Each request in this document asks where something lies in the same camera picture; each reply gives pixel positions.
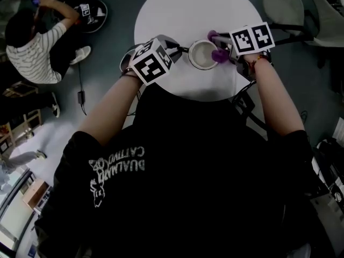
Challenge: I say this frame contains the white round table gold legs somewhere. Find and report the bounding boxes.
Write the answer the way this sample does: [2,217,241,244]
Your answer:
[133,0,266,102]

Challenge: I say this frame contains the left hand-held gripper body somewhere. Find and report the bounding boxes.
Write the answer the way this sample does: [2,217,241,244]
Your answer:
[130,34,180,87]

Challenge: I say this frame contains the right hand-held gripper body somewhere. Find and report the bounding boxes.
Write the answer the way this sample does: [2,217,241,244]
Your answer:
[228,21,276,80]

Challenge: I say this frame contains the pale shell chair black legs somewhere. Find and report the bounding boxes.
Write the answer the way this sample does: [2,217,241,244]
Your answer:
[303,0,344,48]
[262,0,314,41]

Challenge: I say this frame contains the black power adapter with cable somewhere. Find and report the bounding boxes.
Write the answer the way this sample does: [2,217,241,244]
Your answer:
[76,62,88,117]

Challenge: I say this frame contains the person's black printed t-shirt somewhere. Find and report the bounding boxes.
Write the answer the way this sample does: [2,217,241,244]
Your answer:
[34,86,338,258]

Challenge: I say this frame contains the cream cup with brown handle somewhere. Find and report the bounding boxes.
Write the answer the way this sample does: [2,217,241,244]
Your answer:
[177,39,219,71]

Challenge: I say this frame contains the purple cloth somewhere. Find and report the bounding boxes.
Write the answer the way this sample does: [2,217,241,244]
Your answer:
[207,30,230,65]

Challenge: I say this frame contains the person's right forearm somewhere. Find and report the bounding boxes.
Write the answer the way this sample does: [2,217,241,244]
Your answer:
[251,55,306,138]

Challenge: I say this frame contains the red bead bracelet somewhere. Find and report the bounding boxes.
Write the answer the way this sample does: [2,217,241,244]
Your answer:
[249,53,271,67]

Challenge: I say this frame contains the person's left forearm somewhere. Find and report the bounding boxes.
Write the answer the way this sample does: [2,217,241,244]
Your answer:
[77,73,143,147]

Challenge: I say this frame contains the light wooden box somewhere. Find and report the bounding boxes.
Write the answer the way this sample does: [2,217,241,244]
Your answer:
[22,178,52,212]

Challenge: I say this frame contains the black wrist band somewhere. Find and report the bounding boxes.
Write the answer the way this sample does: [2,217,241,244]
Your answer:
[119,68,139,78]

